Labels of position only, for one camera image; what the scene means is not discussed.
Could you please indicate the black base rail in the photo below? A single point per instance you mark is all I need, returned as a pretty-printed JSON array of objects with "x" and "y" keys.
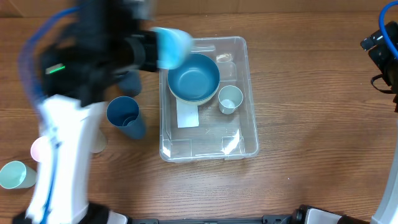
[{"x": 266, "y": 219}]

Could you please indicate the white label in bin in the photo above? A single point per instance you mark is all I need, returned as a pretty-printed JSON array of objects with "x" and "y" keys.
[{"x": 187, "y": 115}]

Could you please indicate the mint green small cup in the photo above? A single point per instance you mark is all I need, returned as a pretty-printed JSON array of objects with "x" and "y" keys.
[{"x": 17, "y": 175}]

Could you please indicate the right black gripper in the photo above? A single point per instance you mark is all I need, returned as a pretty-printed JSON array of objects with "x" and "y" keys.
[{"x": 379, "y": 46}]

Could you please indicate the dark blue bowl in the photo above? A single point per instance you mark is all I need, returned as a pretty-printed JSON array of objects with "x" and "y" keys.
[{"x": 196, "y": 79}]

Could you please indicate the grey small cup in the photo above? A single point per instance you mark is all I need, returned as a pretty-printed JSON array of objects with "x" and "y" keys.
[{"x": 230, "y": 98}]

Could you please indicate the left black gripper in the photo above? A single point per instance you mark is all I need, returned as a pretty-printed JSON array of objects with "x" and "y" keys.
[{"x": 150, "y": 39}]

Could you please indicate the pink small cup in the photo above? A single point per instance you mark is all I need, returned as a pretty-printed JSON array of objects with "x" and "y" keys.
[{"x": 35, "y": 149}]

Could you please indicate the beige tall cup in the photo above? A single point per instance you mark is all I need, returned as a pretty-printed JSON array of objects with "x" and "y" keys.
[{"x": 100, "y": 143}]

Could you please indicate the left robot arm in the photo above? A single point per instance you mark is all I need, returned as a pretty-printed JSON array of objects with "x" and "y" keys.
[{"x": 66, "y": 68}]

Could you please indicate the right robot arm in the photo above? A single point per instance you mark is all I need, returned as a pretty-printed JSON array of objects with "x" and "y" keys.
[{"x": 387, "y": 210}]

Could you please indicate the dark blue tall cup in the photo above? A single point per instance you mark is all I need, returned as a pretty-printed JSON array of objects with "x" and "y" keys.
[
  {"x": 124, "y": 113},
  {"x": 130, "y": 83}
]

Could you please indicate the cream bowl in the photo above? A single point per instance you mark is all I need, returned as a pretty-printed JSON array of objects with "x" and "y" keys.
[
  {"x": 175, "y": 94},
  {"x": 200, "y": 102}
]

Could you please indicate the light blue small cup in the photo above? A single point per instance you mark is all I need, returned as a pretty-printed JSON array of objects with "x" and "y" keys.
[{"x": 173, "y": 46}]

